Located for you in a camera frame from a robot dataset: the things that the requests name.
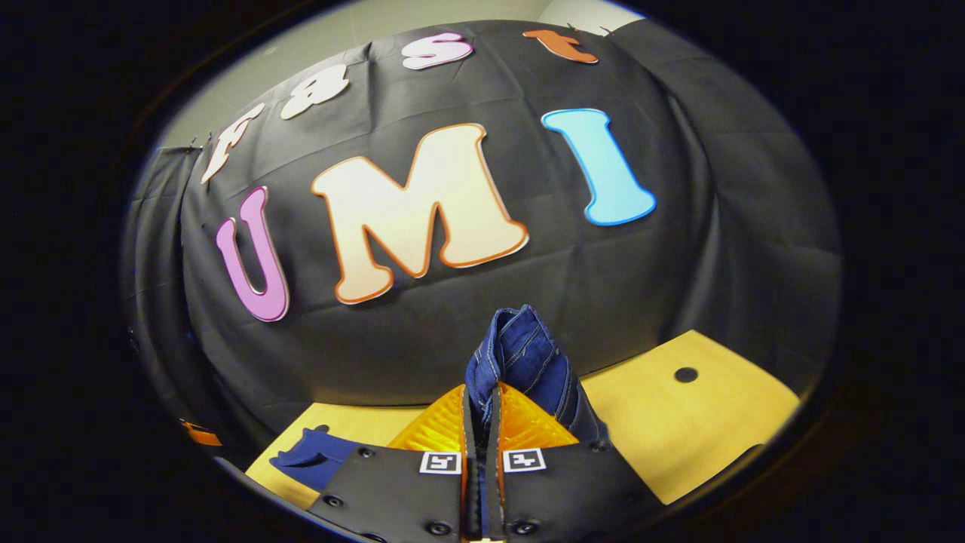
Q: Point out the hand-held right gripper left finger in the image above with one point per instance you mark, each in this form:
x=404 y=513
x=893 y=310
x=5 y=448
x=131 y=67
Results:
x=392 y=490

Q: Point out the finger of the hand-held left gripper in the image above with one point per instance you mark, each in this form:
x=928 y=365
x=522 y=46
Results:
x=202 y=435

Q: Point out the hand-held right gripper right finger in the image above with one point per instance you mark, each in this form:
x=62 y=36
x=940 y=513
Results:
x=573 y=483

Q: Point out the blue denim jeans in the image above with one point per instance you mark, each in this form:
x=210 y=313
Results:
x=528 y=354

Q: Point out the black backdrop cloth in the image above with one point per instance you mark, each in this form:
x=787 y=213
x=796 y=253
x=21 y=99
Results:
x=603 y=286

